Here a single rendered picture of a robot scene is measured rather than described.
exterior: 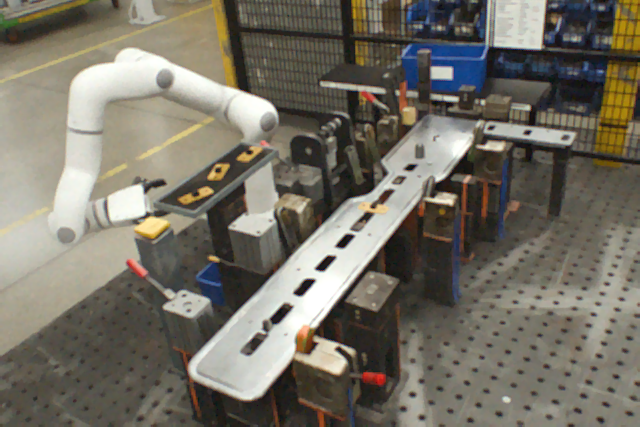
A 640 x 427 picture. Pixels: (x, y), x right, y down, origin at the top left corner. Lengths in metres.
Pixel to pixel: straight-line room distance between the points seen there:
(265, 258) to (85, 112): 0.60
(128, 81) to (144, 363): 0.77
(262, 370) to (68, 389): 0.71
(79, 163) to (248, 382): 0.78
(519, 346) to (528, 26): 1.22
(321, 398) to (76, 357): 0.89
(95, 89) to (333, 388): 0.96
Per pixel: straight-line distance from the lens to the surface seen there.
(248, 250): 1.52
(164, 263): 1.52
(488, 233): 2.11
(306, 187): 1.73
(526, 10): 2.46
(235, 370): 1.31
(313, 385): 1.24
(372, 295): 1.38
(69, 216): 1.71
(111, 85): 1.70
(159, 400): 1.72
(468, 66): 2.38
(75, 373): 1.89
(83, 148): 1.72
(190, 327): 1.38
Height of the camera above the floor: 1.92
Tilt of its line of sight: 30 degrees down
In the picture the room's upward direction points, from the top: 6 degrees counter-clockwise
